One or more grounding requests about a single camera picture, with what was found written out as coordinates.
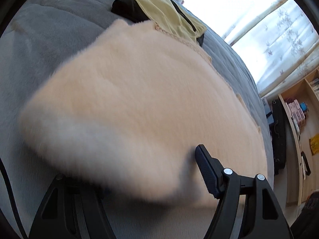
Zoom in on cream fuzzy knit cardigan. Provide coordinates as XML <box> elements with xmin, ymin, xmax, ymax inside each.
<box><xmin>18</xmin><ymin>20</ymin><xmax>268</xmax><ymax>207</ymax></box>

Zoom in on black patterned hanging clothes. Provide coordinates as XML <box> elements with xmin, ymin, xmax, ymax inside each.
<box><xmin>270</xmin><ymin>99</ymin><xmax>287</xmax><ymax>176</ymax></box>

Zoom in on yellow paper on shelf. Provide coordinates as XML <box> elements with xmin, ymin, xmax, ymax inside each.
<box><xmin>309</xmin><ymin>134</ymin><xmax>319</xmax><ymax>155</ymax></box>

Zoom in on pink storage boxes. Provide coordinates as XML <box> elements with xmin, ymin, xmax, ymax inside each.
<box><xmin>287</xmin><ymin>99</ymin><xmax>306</xmax><ymax>127</ymax></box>

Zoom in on white box with label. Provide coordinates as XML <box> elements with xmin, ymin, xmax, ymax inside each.
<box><xmin>262</xmin><ymin>97</ymin><xmax>274</xmax><ymax>125</ymax></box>

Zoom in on wooden bookshelf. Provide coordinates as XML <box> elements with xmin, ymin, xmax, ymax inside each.
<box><xmin>279</xmin><ymin>69</ymin><xmax>318</xmax><ymax>206</ymax></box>

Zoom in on grey plush bed blanket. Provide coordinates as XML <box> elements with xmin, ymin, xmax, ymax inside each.
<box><xmin>1</xmin><ymin>0</ymin><xmax>274</xmax><ymax>238</ymax></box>

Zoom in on white floral curtain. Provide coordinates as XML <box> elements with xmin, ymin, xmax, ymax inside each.
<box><xmin>222</xmin><ymin>0</ymin><xmax>318</xmax><ymax>97</ymax></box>

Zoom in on yellow-green folded garment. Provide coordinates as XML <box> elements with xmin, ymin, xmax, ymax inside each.
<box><xmin>111</xmin><ymin>0</ymin><xmax>207</xmax><ymax>46</ymax></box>

